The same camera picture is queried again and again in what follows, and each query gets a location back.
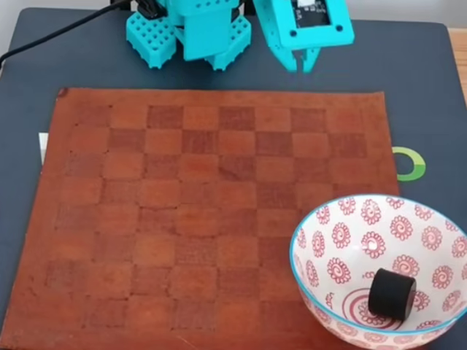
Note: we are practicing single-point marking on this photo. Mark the white bowl red flower pattern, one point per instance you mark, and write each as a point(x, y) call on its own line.
point(350, 240)

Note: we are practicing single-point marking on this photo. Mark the brown leather checkerboard mat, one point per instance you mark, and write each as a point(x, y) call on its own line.
point(182, 218)

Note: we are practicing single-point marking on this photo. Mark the teal camera box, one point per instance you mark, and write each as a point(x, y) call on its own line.
point(317, 34)

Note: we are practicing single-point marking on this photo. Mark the white paper sheet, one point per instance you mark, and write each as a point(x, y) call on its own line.
point(42, 147)

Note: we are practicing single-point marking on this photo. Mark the black cylinder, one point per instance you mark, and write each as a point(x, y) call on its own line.
point(390, 295)

